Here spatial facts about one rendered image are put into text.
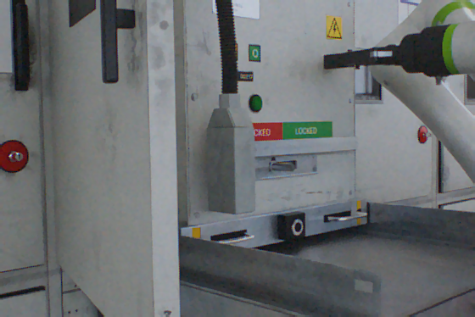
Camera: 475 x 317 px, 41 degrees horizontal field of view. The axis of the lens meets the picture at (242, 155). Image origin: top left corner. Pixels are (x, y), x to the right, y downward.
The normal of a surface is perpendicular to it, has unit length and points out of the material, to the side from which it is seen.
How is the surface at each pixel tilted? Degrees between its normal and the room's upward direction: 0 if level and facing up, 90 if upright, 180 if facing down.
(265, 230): 90
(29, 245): 90
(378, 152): 90
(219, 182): 90
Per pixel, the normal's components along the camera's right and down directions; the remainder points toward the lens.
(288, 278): -0.72, 0.05
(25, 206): 0.69, 0.03
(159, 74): 0.44, 0.04
